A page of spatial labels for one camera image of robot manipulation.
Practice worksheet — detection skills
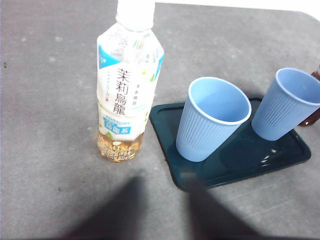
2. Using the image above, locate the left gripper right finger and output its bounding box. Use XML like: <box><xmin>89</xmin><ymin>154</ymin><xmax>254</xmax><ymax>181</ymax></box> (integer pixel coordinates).
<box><xmin>187</xmin><ymin>174</ymin><xmax>253</xmax><ymax>240</ymax></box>

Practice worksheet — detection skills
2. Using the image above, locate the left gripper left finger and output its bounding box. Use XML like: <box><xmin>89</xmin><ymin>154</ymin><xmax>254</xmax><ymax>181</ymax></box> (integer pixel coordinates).
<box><xmin>62</xmin><ymin>177</ymin><xmax>151</xmax><ymax>240</ymax></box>

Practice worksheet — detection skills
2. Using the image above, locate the jasmine oolong tea bottle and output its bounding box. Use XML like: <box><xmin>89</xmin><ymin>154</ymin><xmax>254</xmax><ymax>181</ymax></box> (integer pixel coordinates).
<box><xmin>96</xmin><ymin>0</ymin><xmax>165</xmax><ymax>163</ymax></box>

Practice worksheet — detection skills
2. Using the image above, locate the dark oolong tea bottle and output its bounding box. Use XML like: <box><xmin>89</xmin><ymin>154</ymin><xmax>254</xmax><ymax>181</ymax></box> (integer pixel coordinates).
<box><xmin>298</xmin><ymin>64</ymin><xmax>320</xmax><ymax>128</ymax></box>

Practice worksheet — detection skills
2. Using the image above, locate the blue ribbed plastic cup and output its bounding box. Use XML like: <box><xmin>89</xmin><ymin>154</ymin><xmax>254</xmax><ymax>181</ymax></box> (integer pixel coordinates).
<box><xmin>251</xmin><ymin>67</ymin><xmax>320</xmax><ymax>142</ymax></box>
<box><xmin>174</xmin><ymin>76</ymin><xmax>253</xmax><ymax>163</ymax></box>

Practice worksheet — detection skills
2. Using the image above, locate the dark teal rectangular tray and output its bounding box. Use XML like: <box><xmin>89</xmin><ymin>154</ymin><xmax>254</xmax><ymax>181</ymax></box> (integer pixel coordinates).
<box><xmin>149</xmin><ymin>97</ymin><xmax>312</xmax><ymax>193</ymax></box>

